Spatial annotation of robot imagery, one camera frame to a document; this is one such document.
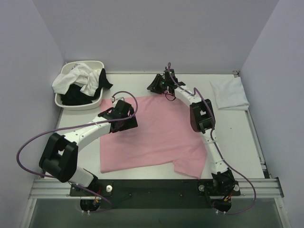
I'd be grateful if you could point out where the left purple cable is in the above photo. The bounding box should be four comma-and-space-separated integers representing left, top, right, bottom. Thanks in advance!
16, 91, 140, 213

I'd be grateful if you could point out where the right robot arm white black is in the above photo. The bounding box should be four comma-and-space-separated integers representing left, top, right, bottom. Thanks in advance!
147, 68, 236, 202

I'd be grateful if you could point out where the white plastic basket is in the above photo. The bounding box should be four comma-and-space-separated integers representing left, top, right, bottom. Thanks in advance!
54, 60, 106, 111

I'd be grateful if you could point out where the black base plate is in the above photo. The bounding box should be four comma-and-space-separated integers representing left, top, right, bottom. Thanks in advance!
69, 179, 239, 209

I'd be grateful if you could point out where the pink t shirt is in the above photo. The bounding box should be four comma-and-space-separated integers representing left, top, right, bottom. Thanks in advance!
100, 95, 207, 179

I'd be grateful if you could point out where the white t shirt in basket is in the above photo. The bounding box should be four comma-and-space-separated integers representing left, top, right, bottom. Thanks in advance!
52, 62, 102, 96

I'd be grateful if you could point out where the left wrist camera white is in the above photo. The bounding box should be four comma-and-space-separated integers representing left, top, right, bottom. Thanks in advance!
110, 96, 125, 103

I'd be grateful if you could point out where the folded white t shirt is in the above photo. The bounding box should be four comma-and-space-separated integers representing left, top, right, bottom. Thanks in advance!
210, 77, 250, 111

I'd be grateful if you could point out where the aluminium front rail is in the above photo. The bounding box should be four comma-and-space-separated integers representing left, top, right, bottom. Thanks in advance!
29, 179, 284, 199

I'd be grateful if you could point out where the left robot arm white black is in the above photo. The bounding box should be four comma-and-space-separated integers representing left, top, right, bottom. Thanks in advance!
39, 99, 138, 196

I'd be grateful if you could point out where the black t shirt in basket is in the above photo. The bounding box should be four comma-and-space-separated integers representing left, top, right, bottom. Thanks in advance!
60, 68, 113, 106

